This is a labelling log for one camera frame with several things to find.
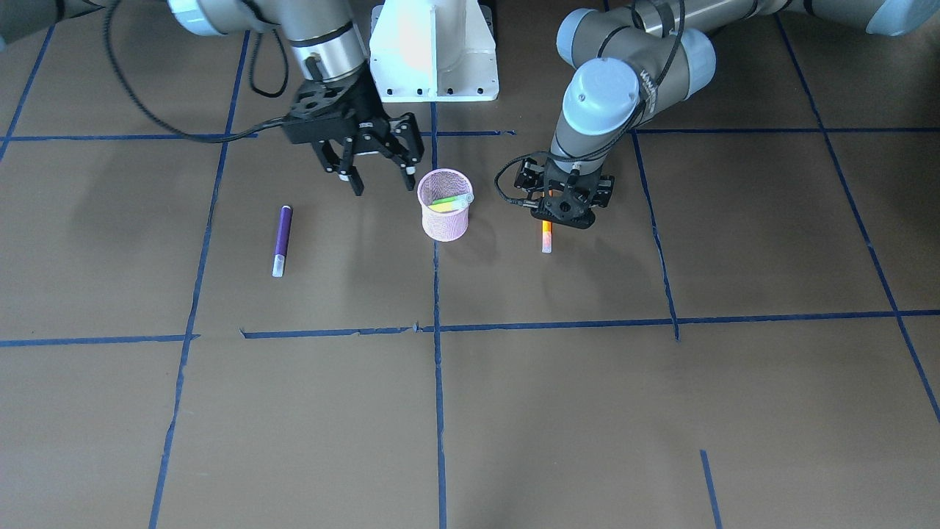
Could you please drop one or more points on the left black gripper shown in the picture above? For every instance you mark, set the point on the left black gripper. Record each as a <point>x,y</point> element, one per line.
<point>604,189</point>

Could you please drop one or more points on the yellow highlighter pen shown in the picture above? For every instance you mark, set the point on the yellow highlighter pen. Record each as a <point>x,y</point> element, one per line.
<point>444,208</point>

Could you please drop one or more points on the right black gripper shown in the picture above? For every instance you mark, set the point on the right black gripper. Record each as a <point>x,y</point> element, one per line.
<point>360,101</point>

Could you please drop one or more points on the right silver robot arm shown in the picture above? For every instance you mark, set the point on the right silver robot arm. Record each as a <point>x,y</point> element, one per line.
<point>322,36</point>

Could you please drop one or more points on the green highlighter pen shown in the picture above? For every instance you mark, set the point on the green highlighter pen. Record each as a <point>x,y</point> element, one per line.
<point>466,198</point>

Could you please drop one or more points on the purple highlighter pen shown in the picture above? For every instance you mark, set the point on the purple highlighter pen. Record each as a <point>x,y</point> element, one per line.
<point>282,241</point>

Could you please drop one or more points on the pink mesh pen holder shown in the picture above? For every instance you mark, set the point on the pink mesh pen holder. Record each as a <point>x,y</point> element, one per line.
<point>441,184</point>

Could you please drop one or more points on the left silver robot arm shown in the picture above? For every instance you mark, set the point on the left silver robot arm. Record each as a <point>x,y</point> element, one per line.
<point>635,61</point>

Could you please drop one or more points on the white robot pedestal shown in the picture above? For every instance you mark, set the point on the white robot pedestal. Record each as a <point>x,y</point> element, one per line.
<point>433,51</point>

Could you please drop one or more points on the orange highlighter pen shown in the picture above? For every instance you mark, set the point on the orange highlighter pen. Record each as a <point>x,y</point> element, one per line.
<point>546,237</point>

